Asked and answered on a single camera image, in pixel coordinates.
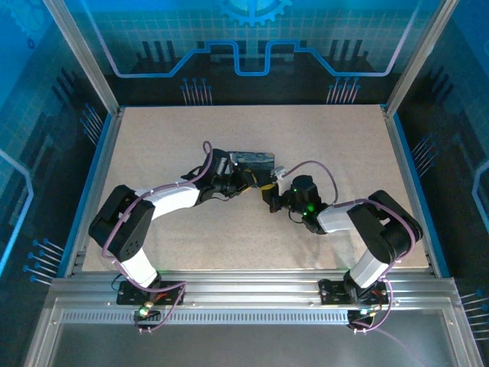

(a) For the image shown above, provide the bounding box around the aluminium front rail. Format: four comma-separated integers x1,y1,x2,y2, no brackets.
49,268,459,310

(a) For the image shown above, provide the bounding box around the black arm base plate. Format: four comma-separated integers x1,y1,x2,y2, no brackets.
116,281,186,307
317,278,390,307

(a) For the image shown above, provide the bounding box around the slotted aluminium strip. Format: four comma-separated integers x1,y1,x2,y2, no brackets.
60,309,351,323

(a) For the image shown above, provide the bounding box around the small board with LED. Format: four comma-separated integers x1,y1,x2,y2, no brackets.
348,305,379,326
132,301,161,326

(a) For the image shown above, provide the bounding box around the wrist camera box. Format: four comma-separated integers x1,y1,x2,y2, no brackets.
215,157,235,179
270,166,292,185

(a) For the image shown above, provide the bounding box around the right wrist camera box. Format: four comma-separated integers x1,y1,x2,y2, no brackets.
270,166,292,185

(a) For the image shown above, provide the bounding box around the starry night tin box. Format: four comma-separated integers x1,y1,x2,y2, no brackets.
228,151,277,180

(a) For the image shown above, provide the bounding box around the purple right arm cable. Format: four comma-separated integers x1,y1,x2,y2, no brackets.
282,160,418,333

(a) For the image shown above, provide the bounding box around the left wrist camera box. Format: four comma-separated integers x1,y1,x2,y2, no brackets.
215,157,235,179

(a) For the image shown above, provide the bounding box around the aluminium side rail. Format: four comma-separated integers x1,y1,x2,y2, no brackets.
381,103,439,277
70,106,125,278

